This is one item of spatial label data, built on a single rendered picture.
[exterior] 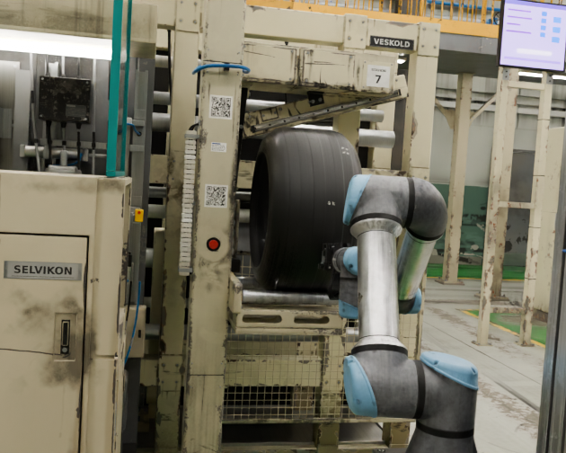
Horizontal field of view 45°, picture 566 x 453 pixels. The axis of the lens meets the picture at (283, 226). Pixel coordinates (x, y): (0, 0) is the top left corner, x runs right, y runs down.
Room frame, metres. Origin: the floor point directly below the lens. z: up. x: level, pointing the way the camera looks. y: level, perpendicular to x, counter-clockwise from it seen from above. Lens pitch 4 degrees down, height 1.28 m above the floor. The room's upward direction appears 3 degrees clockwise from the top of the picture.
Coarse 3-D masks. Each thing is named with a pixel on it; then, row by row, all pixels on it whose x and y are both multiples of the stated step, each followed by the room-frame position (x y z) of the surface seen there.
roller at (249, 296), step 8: (248, 296) 2.19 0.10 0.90; (256, 296) 2.20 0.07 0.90; (264, 296) 2.21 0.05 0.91; (272, 296) 2.21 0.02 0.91; (280, 296) 2.22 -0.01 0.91; (288, 296) 2.22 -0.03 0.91; (296, 296) 2.23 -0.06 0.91; (304, 296) 2.23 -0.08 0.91; (312, 296) 2.24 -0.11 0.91; (320, 296) 2.24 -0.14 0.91; (296, 304) 2.24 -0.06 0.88; (304, 304) 2.24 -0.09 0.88; (312, 304) 2.25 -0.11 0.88; (320, 304) 2.25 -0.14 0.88; (328, 304) 2.26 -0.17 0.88; (336, 304) 2.26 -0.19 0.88
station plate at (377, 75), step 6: (372, 66) 2.62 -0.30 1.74; (378, 66) 2.62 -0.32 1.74; (372, 72) 2.62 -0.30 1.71; (378, 72) 2.62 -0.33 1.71; (384, 72) 2.63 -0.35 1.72; (372, 78) 2.62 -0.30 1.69; (378, 78) 2.62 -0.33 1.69; (384, 78) 2.63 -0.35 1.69; (372, 84) 2.62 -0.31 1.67; (378, 84) 2.62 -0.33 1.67; (384, 84) 2.63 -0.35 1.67
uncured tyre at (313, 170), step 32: (288, 128) 2.31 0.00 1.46; (256, 160) 2.47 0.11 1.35; (288, 160) 2.15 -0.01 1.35; (320, 160) 2.16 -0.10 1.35; (352, 160) 2.20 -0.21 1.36; (256, 192) 2.55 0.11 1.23; (288, 192) 2.10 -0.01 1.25; (320, 192) 2.12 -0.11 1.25; (256, 224) 2.57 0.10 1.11; (288, 224) 2.09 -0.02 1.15; (320, 224) 2.11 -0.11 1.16; (256, 256) 2.46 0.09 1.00; (288, 256) 2.12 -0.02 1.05; (320, 256) 2.14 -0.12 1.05; (288, 288) 2.23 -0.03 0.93; (320, 288) 2.24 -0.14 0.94
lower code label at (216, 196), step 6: (210, 186) 2.24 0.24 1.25; (216, 186) 2.25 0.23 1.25; (222, 186) 2.25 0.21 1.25; (210, 192) 2.24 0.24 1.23; (216, 192) 2.25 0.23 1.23; (222, 192) 2.25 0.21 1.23; (210, 198) 2.24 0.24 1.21; (216, 198) 2.25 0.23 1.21; (222, 198) 2.25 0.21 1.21; (204, 204) 2.24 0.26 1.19; (210, 204) 2.24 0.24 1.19; (216, 204) 2.25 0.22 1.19; (222, 204) 2.25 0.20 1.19
